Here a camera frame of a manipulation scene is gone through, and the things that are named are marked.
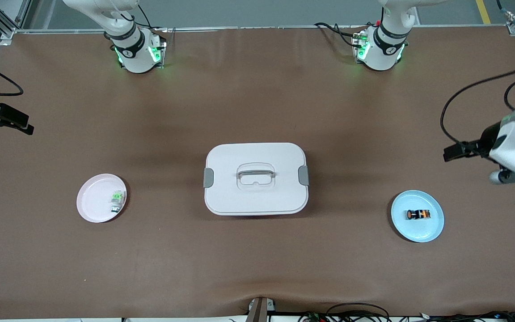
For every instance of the light blue round plate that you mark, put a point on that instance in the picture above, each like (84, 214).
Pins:
(418, 230)

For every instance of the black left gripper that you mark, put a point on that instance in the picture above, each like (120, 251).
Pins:
(486, 139)

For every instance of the grey box latch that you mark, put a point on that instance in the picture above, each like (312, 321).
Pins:
(208, 178)
(303, 175)

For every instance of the pale pink round plate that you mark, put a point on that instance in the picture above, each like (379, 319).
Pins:
(92, 201)

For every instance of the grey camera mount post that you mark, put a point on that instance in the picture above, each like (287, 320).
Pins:
(257, 311)

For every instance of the white lidded storage box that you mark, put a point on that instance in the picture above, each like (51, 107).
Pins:
(257, 201)

